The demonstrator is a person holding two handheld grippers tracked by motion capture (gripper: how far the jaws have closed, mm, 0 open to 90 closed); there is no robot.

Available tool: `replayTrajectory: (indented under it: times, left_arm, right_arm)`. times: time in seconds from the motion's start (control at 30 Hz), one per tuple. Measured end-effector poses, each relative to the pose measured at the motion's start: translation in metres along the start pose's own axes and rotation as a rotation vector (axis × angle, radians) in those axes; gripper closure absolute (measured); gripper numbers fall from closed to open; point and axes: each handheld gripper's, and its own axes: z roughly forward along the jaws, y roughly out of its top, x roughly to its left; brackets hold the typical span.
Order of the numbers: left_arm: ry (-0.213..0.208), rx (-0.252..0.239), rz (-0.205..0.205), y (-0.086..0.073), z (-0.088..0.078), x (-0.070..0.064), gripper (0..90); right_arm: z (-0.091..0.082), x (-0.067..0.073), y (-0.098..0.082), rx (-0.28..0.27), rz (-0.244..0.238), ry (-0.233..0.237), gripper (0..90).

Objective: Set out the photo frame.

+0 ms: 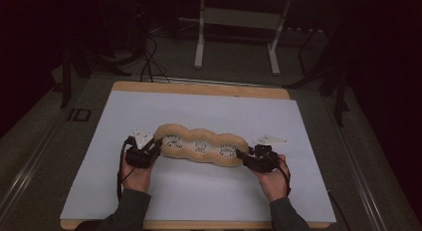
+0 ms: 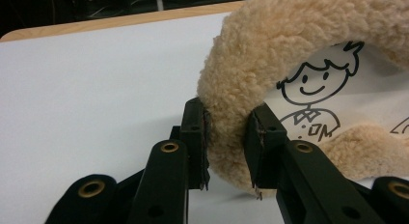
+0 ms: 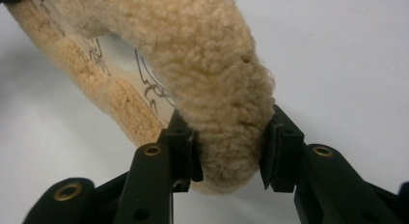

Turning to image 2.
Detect white table mat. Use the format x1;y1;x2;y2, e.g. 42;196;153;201
0;11;409;224

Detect wooden three-hole tray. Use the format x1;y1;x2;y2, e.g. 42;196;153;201
196;0;409;200

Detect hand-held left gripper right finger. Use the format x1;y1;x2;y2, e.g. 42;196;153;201
242;101;387;224

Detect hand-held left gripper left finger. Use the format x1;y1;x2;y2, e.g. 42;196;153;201
126;97;212;224

